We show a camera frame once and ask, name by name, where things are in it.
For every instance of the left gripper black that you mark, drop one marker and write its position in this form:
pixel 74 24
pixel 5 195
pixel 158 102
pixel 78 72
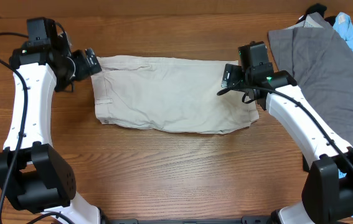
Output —
pixel 85 70

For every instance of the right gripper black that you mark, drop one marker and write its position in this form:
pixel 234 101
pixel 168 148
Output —
pixel 230 74

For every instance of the beige shorts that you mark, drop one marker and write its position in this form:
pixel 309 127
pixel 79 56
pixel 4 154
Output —
pixel 168 94

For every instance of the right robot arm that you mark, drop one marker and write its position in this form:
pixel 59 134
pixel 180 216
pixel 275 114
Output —
pixel 327 195

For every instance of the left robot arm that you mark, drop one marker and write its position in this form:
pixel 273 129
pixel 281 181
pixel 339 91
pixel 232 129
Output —
pixel 33 175

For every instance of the grey t-shirt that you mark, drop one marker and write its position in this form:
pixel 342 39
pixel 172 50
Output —
pixel 322 64

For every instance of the black garment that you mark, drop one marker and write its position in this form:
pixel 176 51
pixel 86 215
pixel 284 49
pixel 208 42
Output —
pixel 321 9

